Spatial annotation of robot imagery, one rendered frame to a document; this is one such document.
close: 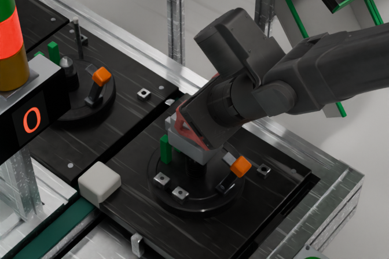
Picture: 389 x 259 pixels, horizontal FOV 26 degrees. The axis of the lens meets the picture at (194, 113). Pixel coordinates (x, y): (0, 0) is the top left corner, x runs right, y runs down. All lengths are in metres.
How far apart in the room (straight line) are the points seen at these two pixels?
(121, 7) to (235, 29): 0.72
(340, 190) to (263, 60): 0.35
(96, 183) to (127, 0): 0.55
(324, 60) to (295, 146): 0.44
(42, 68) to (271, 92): 0.28
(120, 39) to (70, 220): 0.36
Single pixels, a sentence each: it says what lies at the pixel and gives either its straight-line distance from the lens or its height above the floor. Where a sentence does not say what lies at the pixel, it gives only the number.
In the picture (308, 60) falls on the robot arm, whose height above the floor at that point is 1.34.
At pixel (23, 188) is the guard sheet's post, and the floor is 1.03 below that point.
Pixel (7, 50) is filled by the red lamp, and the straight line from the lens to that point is 0.91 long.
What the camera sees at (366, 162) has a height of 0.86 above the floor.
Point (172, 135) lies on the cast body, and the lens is 1.14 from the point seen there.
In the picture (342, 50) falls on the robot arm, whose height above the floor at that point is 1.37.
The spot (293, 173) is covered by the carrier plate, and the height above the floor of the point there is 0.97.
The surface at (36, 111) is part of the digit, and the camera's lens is 1.00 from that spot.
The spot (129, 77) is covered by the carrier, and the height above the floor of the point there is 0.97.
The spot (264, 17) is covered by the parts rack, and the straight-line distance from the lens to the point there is 1.21.
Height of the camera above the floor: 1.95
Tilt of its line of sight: 49 degrees down
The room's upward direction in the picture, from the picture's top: straight up
